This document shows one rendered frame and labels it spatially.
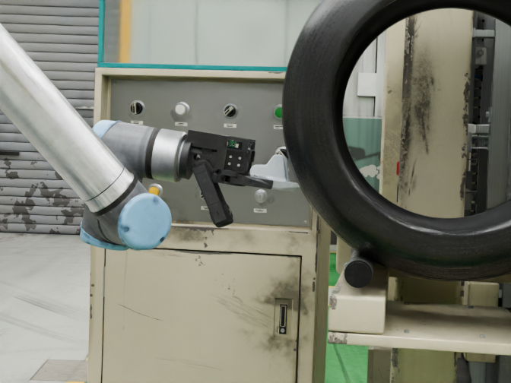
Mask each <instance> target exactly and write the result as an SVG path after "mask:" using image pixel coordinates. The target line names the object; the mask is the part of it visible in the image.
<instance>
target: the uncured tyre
mask: <svg viewBox="0 0 511 383"><path fill-rule="evenodd" d="M446 8H456V9H465V10H470V11H476V12H480V13H482V14H487V15H489V16H491V17H495V18H496V19H498V20H500V21H502V22H504V23H505V24H507V25H509V26H511V0H322V2H321V3H320V4H319V6H318V7H315V9H314V10H313V12H312V14H311V15H310V16H309V18H308V19H307V21H306V23H305V24H304V26H303V29H302V30H301V31H300V34H299V36H298V38H297V41H296V42H295V45H294V48H293V51H292V53H291V55H290V59H289V62H288V65H287V70H286V74H285V78H284V86H283V93H282V106H281V115H282V127H283V134H284V143H285V147H286V150H287V155H288V158H289V161H290V165H291V168H292V170H293V172H294V175H295V177H296V180H297V182H298V184H299V186H300V188H301V190H302V192H303V194H304V195H305V197H306V199H307V201H308V202H309V204H310V205H311V207H312V208H313V210H314V211H315V212H316V213H317V215H318V216H319V217H320V219H321V220H322V221H323V222H324V223H325V225H326V226H327V227H328V228H329V229H330V230H331V231H332V232H333V233H334V234H335V235H336V236H337V237H339V238H340V239H341V240H342V241H343V242H345V243H346V244H347V245H349V246H350V247H351V248H352V249H354V250H355V251H357V252H359V253H360V254H362V255H363V256H365V257H366V258H369V259H370V260H371V261H374V262H376V263H377V264H380V265H382V266H384V267H387V268H389V269H391V270H394V271H397V272H399V273H402V274H407V275H409V276H412V277H419V278H423V279H428V280H438V281H452V282H462V281H473V280H485V279H490V278H494V277H499V276H503V275H506V274H511V198H510V199H509V200H508V201H506V202H504V203H502V204H501V205H499V206H497V207H495V208H493V209H490V210H487V211H485V212H483V213H480V214H475V215H472V216H468V217H457V218H439V217H428V216H424V215H421V214H416V213H414V212H411V211H409V210H405V209H404V208H402V207H399V206H398V205H396V204H393V203H392V202H391V201H389V200H388V199H386V198H384V197H383V196H382V195H381V194H380V193H379V192H378V191H377V190H376V189H374V188H373V187H372V186H371V184H370V183H369V182H368V181H367V180H366V179H365V178H364V177H363V175H362V174H361V172H360V170H359V169H358V168H357V166H356V164H355V162H354V160H353V158H352V156H351V153H350V151H349V149H348V144H347V142H346V138H345V134H344V124H343V105H344V95H345V91H346V88H347V85H348V81H349V79H350V76H351V73H352V71H353V70H354V67H355V65H356V64H357V62H358V60H359V58H360V57H361V56H362V55H363V53H364V51H365V50H366V49H367V47H368V46H369V45H370V44H371V43H372V42H373V41H374V40H375V39H376V38H377V37H378V36H379V35H380V34H381V33H383V32H384V31H386V30H387V29H389V28H390V27H391V26H393V25H394V24H397V23H398V22H399V21H402V20H404V19H405V18H407V17H410V16H413V15H416V14H420V13H422V12H425V11H432V10H437V9H446Z"/></svg>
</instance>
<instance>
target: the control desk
mask: <svg viewBox="0 0 511 383"><path fill-rule="evenodd" d="M285 74H286V71H224V70H191V69H157V68H95V83H94V126H95V125H96V124H97V123H98V122H99V121H102V120H109V121H122V122H125V123H130V124H135V125H143V126H148V127H153V128H161V129H162V128H164V129H169V130H174V131H182V132H185V133H186V134H187V135H188V130H195V131H203V132H207V133H212V134H217V135H228V136H233V137H238V138H246V139H252V140H255V151H256V152H255V161H254V162H252V166H254V165H259V164H263V165H266V164H267V163H268V161H269V160H270V159H271V158H272V157H273V156H274V155H276V154H281V155H284V156H286V158H287V167H288V175H289V181H290V182H295V183H298V182H297V180H296V177H295V175H294V172H293V170H292V168H291V165H290V161H289V158H288V155H287V150H286V147H285V143H284V134H283V127H282V115H281V106H282V93H283V86H284V78H285ZM141 184H142V185H143V186H144V187H145V188H146V189H147V190H148V192H149V193H150V194H154V195H157V196H158V197H160V198H161V199H162V200H163V201H164V202H165V203H166V204H167V206H168V208H169V209H170V213H171V218H172V223H171V227H170V231H169V234H168V236H167V237H166V238H165V240H164V241H163V242H162V243H161V244H159V246H157V247H155V248H152V249H149V250H141V251H137V250H132V249H130V248H129V249H127V250H125V251H117V250H111V249H106V248H100V247H96V246H93V245H92V246H91V248H90V307H89V338H88V367H87V383H325V359H326V339H327V319H328V299H329V261H330V241H331V230H330V229H329V228H328V227H327V226H326V225H325V223H324V222H323V221H322V220H321V219H320V217H319V216H318V215H317V213H316V212H315V211H314V210H313V208H312V207H311V205H310V204H309V202H308V201H307V199H306V197H305V195H304V194H303V192H302V190H301V189H299V190H296V191H279V190H274V189H267V188H257V187H252V186H235V185H227V184H223V183H219V182H218V185H219V187H220V189H221V192H222V194H223V196H224V199H225V201H226V203H227V204H228V206H229V207H230V210H231V212H232V215H233V222H232V223H231V224H230V225H227V226H225V227H221V228H218V227H216V226H215V225H214V224H213V221H212V219H211V216H210V214H209V212H210V211H209V209H208V206H207V204H206V202H205V199H204V197H203V194H202V191H201V189H200V188H199V185H198V183H197V180H196V178H195V175H194V173H192V176H191V178H190V179H181V180H180V181H179V182H178V183H174V182H165V181H161V180H156V179H146V178H143V179H142V183H141Z"/></svg>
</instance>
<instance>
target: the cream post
mask: <svg viewBox="0 0 511 383"><path fill-rule="evenodd" d="M473 13H474V11H470V10H465V9H456V8H446V9H437V10H432V11H425V12H422V13H420V14H416V15H413V16H410V17H407V18H405V50H404V66H403V84H402V102H401V137H400V156H399V174H398V206H399V207H402V208H404V209H405V210H409V211H411V212H414V213H416V214H421V215H424V216H428V217H439V218H457V217H464V211H465V178H466V162H467V145H468V112H469V96H470V79H471V47H472V30H473ZM460 293H461V282H452V281H438V280H428V279H418V278H404V277H395V281H394V299H393V301H406V302H431V303H444V304H457V305H460ZM457 359H458V352H449V351H437V350H414V349H402V348H392V353H391V358H389V360H390V361H391V368H390V369H389V371H390V383H456V376H457Z"/></svg>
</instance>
